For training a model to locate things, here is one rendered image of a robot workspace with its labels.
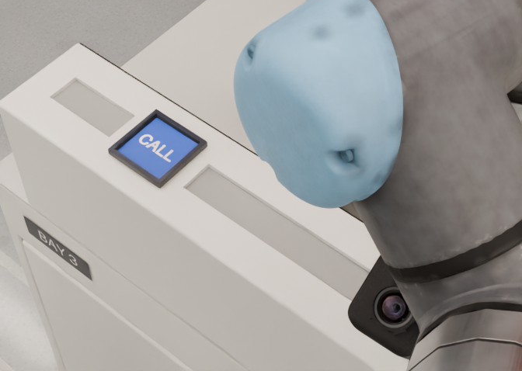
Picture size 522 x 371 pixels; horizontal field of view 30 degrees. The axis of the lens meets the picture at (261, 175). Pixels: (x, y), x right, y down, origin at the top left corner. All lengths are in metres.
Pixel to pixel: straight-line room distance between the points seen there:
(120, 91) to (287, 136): 0.47
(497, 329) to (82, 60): 0.57
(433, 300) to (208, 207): 0.37
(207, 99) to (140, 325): 0.24
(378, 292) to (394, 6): 0.20
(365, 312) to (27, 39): 1.86
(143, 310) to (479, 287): 0.56
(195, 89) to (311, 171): 0.65
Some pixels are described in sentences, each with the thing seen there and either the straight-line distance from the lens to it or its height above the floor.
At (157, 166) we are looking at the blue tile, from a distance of 0.76.
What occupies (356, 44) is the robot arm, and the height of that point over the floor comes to 1.31.
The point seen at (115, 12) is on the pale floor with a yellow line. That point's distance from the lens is 2.35.
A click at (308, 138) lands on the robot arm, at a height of 1.28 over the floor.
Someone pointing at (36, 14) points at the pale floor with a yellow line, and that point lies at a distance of 2.38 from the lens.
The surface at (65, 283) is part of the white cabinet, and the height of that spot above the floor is 0.71.
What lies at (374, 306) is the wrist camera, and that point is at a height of 1.11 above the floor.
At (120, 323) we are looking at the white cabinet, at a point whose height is 0.72.
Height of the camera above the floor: 1.55
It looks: 51 degrees down
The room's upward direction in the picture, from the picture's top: straight up
